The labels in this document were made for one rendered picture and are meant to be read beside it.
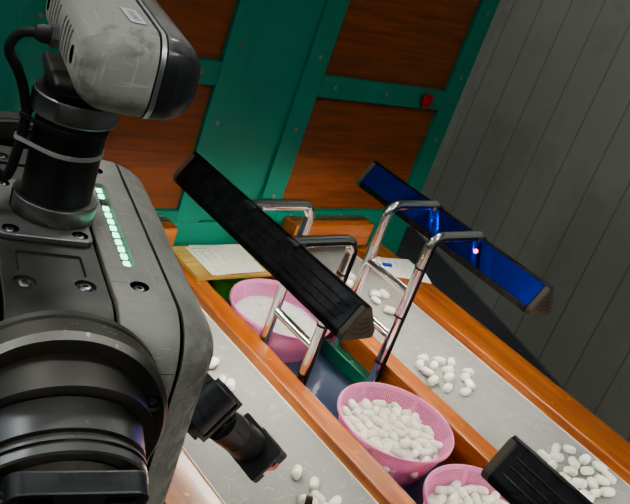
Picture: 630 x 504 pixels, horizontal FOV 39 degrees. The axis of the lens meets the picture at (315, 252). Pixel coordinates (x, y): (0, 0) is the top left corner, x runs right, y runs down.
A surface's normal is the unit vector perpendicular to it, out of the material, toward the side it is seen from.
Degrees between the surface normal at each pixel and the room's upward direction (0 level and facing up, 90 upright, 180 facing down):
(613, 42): 90
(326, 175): 90
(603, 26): 90
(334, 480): 0
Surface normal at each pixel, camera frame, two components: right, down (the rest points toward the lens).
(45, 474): 0.42, -0.63
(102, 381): 0.51, -0.81
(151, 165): 0.58, 0.52
